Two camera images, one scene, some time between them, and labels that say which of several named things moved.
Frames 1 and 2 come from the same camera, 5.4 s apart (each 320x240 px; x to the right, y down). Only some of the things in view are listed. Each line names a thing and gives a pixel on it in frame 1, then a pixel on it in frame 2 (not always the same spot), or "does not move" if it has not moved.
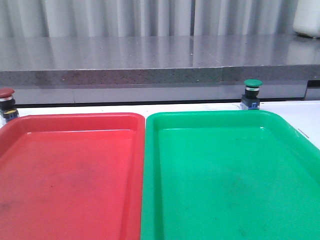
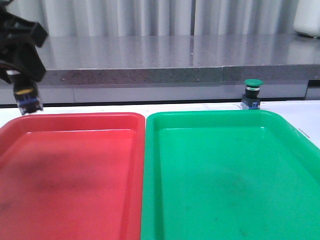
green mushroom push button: (250, 100) does not move
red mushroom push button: (7, 111) → (25, 91)
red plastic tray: (72, 177) does not move
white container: (306, 20) does not move
